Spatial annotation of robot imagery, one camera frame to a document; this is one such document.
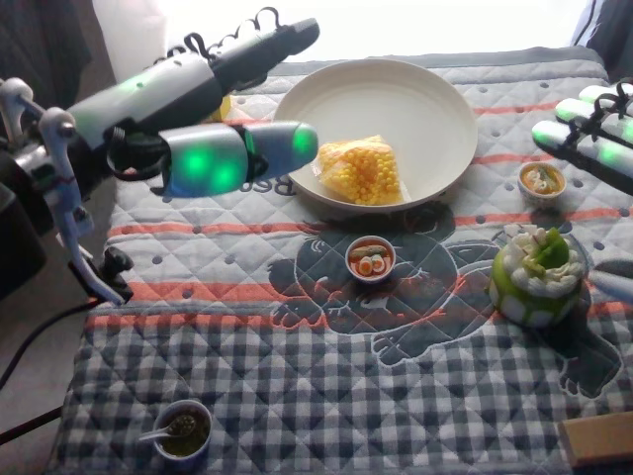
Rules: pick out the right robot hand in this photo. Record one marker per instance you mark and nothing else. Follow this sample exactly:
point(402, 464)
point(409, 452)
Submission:
point(583, 148)

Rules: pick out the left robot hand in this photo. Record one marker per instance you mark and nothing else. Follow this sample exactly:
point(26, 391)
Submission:
point(143, 94)

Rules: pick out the green toy cake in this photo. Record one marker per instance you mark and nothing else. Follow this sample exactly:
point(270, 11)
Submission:
point(536, 292)

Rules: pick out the bag of yellow corn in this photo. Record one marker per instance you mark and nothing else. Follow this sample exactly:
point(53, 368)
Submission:
point(363, 173)

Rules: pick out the white round plate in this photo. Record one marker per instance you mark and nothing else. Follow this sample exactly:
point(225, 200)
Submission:
point(395, 109)

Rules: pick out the toy noodle soup bowl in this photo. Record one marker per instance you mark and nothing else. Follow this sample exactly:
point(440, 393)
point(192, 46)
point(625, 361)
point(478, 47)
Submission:
point(540, 183)

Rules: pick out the yellow object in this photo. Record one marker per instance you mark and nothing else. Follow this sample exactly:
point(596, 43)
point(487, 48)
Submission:
point(226, 110)

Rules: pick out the dark curtain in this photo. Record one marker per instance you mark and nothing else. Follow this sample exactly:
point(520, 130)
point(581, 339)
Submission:
point(39, 34)
point(605, 34)

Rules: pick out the black box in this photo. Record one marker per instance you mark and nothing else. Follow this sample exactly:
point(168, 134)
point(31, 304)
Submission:
point(15, 237)

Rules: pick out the toy ramen bowl with egg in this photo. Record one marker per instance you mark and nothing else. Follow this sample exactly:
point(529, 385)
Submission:
point(370, 259)

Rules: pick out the wooden block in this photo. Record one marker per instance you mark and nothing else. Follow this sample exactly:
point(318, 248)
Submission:
point(601, 438)

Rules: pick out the grey quilt with printed bear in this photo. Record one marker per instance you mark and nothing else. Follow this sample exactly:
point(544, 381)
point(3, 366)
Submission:
point(297, 371)

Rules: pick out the small white spoon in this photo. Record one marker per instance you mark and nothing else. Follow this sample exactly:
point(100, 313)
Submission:
point(154, 435)

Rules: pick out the cup of green soup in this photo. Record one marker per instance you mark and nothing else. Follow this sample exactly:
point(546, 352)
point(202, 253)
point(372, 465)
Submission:
point(185, 440)

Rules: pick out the black rod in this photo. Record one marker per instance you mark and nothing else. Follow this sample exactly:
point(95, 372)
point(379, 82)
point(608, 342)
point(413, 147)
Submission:
point(29, 428)

